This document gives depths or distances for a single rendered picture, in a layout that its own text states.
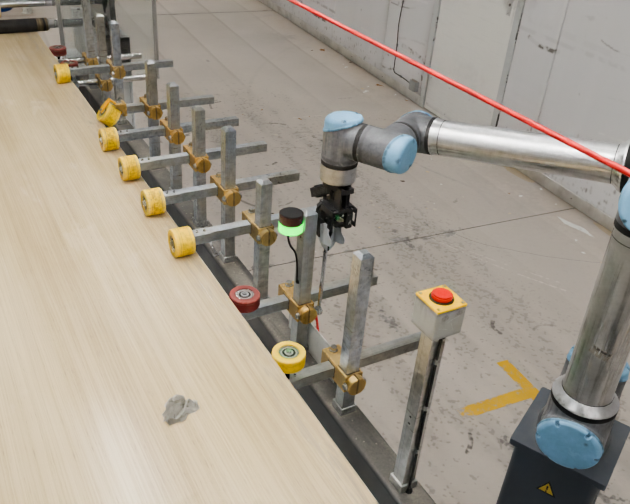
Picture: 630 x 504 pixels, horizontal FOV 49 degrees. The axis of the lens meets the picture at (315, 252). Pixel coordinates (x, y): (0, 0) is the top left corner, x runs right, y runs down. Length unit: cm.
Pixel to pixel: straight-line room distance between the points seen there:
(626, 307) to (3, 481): 124
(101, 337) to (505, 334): 211
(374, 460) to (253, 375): 36
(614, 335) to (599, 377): 12
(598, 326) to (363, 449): 60
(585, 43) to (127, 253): 325
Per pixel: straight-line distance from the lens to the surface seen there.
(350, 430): 175
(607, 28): 442
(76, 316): 178
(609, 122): 442
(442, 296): 130
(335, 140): 163
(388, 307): 335
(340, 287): 194
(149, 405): 152
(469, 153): 165
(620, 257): 150
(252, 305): 178
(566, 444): 174
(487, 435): 284
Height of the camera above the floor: 197
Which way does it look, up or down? 32 degrees down
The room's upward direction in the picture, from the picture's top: 5 degrees clockwise
